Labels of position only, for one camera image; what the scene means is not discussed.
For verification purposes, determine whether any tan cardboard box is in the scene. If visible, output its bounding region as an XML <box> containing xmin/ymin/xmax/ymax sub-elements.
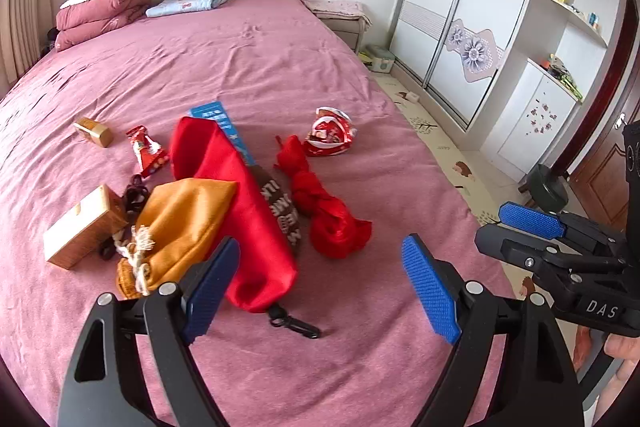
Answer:
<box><xmin>43</xmin><ymin>184</ymin><xmax>128</xmax><ymax>270</ymax></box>

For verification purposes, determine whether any orange drawstring pouch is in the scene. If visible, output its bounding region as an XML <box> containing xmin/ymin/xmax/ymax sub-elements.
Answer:
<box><xmin>113</xmin><ymin>178</ymin><xmax>238</xmax><ymax>299</ymax></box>

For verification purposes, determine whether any red drawstring bag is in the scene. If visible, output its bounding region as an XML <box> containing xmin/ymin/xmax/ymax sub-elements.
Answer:
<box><xmin>169</xmin><ymin>117</ymin><xmax>297</xmax><ymax>313</ymax></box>

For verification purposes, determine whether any red knotted cloth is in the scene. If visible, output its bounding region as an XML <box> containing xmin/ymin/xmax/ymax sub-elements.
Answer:
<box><xmin>274</xmin><ymin>135</ymin><xmax>372</xmax><ymax>260</ymax></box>

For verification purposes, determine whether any red candy wrapper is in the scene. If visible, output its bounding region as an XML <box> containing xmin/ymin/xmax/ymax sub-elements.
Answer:
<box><xmin>126</xmin><ymin>126</ymin><xmax>169</xmax><ymax>179</ymax></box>

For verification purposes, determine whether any red white snack bag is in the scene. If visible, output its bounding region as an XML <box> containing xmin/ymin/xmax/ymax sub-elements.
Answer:
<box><xmin>303</xmin><ymin>106</ymin><xmax>357</xmax><ymax>157</ymax></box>

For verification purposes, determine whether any small gold box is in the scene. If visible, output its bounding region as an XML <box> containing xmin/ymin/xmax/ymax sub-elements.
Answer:
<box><xmin>73</xmin><ymin>117</ymin><xmax>114</xmax><ymax>148</ymax></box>

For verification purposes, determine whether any blue carton box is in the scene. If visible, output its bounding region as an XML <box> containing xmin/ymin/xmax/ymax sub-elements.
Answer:
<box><xmin>189</xmin><ymin>101</ymin><xmax>256</xmax><ymax>167</ymax></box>

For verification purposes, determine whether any person's right hand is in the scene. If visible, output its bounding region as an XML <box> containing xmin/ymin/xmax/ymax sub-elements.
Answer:
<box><xmin>592</xmin><ymin>335</ymin><xmax>640</xmax><ymax>423</ymax></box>

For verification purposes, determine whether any dark green stool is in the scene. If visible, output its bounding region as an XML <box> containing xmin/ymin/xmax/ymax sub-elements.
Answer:
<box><xmin>518</xmin><ymin>164</ymin><xmax>568</xmax><ymax>212</ymax></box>

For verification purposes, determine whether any cartoon foam floor mat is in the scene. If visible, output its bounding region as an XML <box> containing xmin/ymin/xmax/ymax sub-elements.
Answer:
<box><xmin>372</xmin><ymin>70</ymin><xmax>536</xmax><ymax>298</ymax></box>

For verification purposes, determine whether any brown wooden door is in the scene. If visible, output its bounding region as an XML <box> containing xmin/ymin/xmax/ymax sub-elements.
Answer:
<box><xmin>569</xmin><ymin>51</ymin><xmax>640</xmax><ymax>233</ymax></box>

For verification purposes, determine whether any small box on floor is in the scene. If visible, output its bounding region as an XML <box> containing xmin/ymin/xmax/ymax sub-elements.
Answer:
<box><xmin>406</xmin><ymin>92</ymin><xmax>420</xmax><ymax>103</ymax></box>

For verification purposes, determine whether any white corner shelf cabinet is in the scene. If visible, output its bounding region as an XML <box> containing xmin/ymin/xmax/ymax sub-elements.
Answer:
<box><xmin>480</xmin><ymin>0</ymin><xmax>627</xmax><ymax>181</ymax></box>

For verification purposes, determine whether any green white storage box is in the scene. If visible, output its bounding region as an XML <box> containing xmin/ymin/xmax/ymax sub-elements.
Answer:
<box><xmin>366</xmin><ymin>44</ymin><xmax>396</xmax><ymax>74</ymax></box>

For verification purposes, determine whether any white sliding wardrobe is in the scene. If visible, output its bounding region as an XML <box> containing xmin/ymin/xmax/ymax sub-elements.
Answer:
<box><xmin>388</xmin><ymin>0</ymin><xmax>546</xmax><ymax>131</ymax></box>

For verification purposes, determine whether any grey nightstand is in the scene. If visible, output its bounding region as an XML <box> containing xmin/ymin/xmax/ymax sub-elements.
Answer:
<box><xmin>321</xmin><ymin>17</ymin><xmax>367</xmax><ymax>53</ymax></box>

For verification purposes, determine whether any pink bed sheet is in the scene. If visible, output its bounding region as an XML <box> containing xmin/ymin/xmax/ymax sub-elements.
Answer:
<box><xmin>1</xmin><ymin>0</ymin><xmax>511</xmax><ymax>426</ymax></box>

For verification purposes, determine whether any pink cloth on nightstand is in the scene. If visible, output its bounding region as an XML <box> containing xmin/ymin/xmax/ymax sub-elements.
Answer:
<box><xmin>304</xmin><ymin>0</ymin><xmax>371</xmax><ymax>28</ymax></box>

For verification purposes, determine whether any folded pink quilt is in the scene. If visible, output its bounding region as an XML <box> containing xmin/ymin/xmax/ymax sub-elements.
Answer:
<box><xmin>54</xmin><ymin>0</ymin><xmax>152</xmax><ymax>52</ymax></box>

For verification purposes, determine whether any folded light blue blanket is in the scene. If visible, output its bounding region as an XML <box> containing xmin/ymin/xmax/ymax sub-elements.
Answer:
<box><xmin>145</xmin><ymin>0</ymin><xmax>228</xmax><ymax>18</ymax></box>

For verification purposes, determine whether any black hair tie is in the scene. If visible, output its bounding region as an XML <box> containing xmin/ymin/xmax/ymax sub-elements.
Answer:
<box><xmin>121</xmin><ymin>174</ymin><xmax>151</xmax><ymax>216</ymax></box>

